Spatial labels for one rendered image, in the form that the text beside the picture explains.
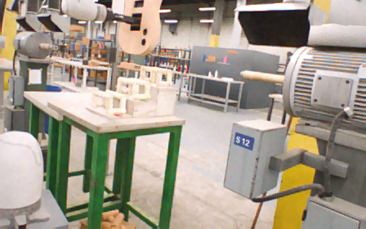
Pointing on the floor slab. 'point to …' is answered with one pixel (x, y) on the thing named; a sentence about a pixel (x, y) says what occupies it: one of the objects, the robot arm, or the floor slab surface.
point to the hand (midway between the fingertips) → (135, 21)
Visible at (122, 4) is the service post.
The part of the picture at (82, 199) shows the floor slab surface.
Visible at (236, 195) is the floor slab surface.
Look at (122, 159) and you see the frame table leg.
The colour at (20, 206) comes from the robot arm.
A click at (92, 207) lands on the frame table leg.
